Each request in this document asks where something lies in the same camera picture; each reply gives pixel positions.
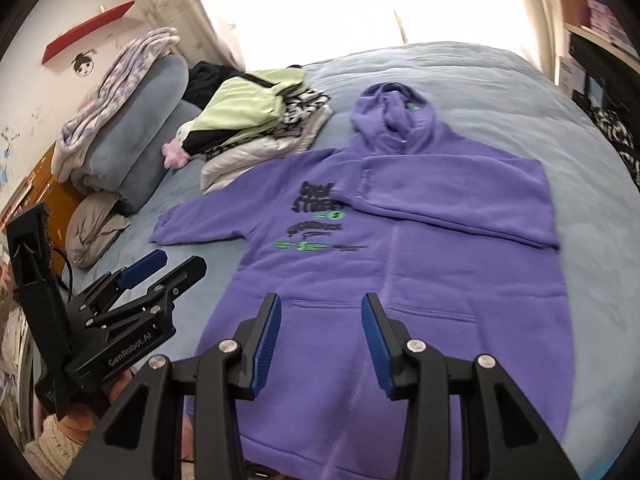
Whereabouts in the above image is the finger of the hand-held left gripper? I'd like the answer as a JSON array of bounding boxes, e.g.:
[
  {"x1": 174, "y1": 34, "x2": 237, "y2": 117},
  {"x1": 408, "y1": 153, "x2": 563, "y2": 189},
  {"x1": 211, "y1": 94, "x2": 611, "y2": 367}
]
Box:
[
  {"x1": 87, "y1": 255, "x2": 208, "y2": 331},
  {"x1": 70, "y1": 249, "x2": 168, "y2": 311}
]

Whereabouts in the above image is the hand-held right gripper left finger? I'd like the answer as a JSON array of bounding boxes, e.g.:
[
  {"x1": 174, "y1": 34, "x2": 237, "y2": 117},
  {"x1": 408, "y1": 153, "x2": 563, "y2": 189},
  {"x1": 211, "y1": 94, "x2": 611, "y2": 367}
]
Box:
[{"x1": 62, "y1": 292, "x2": 282, "y2": 480}]

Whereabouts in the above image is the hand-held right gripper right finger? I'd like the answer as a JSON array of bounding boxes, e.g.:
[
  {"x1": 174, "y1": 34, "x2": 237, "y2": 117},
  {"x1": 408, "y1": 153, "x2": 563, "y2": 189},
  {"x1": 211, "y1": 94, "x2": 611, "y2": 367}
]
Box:
[{"x1": 361, "y1": 292, "x2": 581, "y2": 480}]

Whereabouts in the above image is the purple printed hoodie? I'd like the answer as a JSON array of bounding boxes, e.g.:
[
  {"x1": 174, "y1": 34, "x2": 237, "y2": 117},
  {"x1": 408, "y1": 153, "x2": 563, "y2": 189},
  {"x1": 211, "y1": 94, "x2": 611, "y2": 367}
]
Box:
[{"x1": 150, "y1": 81, "x2": 576, "y2": 480}]

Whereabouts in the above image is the person's left forearm knit sleeve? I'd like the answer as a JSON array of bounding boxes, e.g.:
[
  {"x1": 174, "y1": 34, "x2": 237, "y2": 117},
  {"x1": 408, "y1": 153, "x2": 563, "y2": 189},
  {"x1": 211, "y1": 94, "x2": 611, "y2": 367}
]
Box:
[{"x1": 22, "y1": 412, "x2": 98, "y2": 468}]

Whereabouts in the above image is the person's left hand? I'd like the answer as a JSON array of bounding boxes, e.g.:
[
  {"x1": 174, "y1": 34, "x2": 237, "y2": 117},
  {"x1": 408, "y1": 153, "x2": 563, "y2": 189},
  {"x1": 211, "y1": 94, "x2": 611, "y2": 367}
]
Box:
[{"x1": 62, "y1": 367, "x2": 138, "y2": 433}]

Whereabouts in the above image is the beige pillow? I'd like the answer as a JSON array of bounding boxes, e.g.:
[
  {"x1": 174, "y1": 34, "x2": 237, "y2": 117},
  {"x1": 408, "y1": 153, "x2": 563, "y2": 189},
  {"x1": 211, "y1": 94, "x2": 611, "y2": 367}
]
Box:
[{"x1": 65, "y1": 192, "x2": 132, "y2": 268}]

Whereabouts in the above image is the orange wooden cabinet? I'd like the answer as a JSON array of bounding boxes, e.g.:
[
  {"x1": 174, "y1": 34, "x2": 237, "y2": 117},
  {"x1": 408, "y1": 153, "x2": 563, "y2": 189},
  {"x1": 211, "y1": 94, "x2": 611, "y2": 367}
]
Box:
[{"x1": 0, "y1": 142, "x2": 83, "y2": 241}]

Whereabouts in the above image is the pink plush toy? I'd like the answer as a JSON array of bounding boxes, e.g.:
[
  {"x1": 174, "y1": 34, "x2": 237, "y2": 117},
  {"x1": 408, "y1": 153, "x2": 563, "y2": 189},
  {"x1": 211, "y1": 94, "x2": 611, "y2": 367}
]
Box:
[{"x1": 161, "y1": 122, "x2": 196, "y2": 168}]

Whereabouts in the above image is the white puffy jacket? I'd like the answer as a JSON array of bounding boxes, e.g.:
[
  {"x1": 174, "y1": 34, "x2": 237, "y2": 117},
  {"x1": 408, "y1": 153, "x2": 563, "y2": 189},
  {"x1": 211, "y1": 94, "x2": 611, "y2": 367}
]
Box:
[{"x1": 200, "y1": 107, "x2": 335, "y2": 196}]

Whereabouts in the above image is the blue-grey folded quilt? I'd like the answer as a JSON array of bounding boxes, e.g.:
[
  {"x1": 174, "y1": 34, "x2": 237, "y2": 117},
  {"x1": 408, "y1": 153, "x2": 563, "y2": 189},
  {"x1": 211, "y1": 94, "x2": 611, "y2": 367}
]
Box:
[{"x1": 70, "y1": 55, "x2": 203, "y2": 216}]

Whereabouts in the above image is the light green black jacket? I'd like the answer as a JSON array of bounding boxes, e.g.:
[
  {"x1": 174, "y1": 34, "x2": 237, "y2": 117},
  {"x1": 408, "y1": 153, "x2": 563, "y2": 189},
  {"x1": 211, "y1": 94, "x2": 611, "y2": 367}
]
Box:
[{"x1": 180, "y1": 67, "x2": 307, "y2": 158}]

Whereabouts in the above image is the lilac white patterned blanket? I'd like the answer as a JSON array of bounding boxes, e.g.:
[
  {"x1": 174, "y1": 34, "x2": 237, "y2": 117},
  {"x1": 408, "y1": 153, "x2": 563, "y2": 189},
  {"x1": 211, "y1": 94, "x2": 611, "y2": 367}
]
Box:
[{"x1": 52, "y1": 27, "x2": 181, "y2": 183}]

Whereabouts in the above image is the black white patterned garment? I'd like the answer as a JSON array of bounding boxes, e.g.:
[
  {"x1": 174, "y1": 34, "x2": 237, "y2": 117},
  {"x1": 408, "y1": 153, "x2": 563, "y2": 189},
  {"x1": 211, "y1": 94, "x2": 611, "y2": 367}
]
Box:
[{"x1": 210, "y1": 87, "x2": 332, "y2": 158}]

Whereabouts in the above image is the pale floral curtain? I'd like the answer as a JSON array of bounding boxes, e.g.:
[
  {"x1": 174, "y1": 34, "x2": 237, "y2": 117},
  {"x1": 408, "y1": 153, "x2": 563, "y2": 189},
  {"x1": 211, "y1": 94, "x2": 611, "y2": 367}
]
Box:
[{"x1": 160, "y1": 0, "x2": 566, "y2": 71}]

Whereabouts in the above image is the blue-grey bed blanket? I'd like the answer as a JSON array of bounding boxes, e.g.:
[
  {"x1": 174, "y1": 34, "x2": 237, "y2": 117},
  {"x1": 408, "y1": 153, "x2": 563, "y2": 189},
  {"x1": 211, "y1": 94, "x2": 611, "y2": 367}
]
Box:
[{"x1": 65, "y1": 42, "x2": 640, "y2": 461}]

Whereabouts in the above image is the black white patterned cloth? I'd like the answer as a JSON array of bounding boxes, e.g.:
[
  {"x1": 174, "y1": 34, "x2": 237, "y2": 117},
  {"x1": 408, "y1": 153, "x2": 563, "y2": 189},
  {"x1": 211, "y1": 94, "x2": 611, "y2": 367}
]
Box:
[{"x1": 592, "y1": 105, "x2": 640, "y2": 186}]

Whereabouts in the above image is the white printed box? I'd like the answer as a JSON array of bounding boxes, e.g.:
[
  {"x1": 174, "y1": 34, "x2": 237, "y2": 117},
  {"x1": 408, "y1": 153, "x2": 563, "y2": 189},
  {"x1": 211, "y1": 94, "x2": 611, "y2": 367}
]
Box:
[{"x1": 557, "y1": 55, "x2": 587, "y2": 97}]

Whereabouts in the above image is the stack of pink boxes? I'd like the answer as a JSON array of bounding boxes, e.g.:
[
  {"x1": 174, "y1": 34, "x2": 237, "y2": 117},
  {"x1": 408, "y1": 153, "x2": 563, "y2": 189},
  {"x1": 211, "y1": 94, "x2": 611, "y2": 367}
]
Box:
[{"x1": 585, "y1": 0, "x2": 632, "y2": 45}]

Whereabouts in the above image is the black cable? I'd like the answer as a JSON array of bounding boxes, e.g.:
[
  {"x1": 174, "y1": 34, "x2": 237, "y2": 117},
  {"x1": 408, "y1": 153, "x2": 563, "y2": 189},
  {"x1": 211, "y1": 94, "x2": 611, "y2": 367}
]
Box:
[{"x1": 52, "y1": 246, "x2": 75, "y2": 292}]

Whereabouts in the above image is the black white wall sticker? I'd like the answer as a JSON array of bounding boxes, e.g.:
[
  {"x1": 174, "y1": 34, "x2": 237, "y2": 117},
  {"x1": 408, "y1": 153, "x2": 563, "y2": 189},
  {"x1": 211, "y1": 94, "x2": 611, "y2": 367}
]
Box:
[{"x1": 70, "y1": 50, "x2": 97, "y2": 78}]

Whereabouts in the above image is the red wall shelf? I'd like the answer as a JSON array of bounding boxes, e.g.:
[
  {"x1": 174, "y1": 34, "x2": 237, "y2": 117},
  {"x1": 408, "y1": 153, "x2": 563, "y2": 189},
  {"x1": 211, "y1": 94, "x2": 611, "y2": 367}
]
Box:
[{"x1": 42, "y1": 1, "x2": 136, "y2": 65}]

